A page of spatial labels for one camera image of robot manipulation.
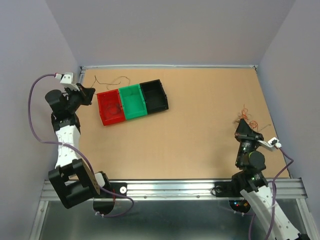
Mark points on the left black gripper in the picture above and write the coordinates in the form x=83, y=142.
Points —
x=86, y=95

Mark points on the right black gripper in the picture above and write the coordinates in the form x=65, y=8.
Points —
x=243, y=131

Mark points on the orange black wire ball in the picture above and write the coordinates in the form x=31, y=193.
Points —
x=247, y=117

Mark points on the red plastic bin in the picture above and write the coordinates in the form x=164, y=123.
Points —
x=110, y=107

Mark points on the green plastic bin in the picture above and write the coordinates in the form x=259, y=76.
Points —
x=133, y=102

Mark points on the black plastic bin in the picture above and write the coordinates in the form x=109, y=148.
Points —
x=154, y=96

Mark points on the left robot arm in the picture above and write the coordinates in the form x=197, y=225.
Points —
x=71, y=178

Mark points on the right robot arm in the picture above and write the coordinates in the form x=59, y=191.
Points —
x=253, y=186

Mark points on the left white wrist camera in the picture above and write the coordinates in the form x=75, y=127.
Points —
x=65, y=79

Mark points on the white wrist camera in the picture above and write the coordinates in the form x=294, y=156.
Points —
x=65, y=79
x=271, y=145

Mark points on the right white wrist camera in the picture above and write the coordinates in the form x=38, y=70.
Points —
x=271, y=145

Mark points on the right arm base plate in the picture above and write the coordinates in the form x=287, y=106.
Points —
x=226, y=189

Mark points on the aluminium frame rail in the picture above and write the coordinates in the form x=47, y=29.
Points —
x=154, y=190

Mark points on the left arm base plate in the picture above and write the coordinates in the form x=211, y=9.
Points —
x=119, y=188

